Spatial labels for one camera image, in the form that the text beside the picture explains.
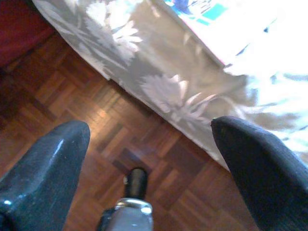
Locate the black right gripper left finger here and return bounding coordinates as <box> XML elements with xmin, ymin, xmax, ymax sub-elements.
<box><xmin>0</xmin><ymin>120</ymin><xmax>91</xmax><ymax>231</ymax></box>

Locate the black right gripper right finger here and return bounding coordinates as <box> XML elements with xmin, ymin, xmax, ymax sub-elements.
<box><xmin>211</xmin><ymin>115</ymin><xmax>308</xmax><ymax>231</ymax></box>

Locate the colourful children's book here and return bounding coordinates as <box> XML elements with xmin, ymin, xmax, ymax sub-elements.
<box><xmin>154</xmin><ymin>0</ymin><xmax>280</xmax><ymax>67</ymax></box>

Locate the large red cushion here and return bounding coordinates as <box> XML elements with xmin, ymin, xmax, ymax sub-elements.
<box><xmin>0</xmin><ymin>0</ymin><xmax>55</xmax><ymax>68</ymax></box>

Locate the beige floral bedspread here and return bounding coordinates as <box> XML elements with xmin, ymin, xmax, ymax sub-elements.
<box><xmin>32</xmin><ymin>0</ymin><xmax>308</xmax><ymax>170</ymax></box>

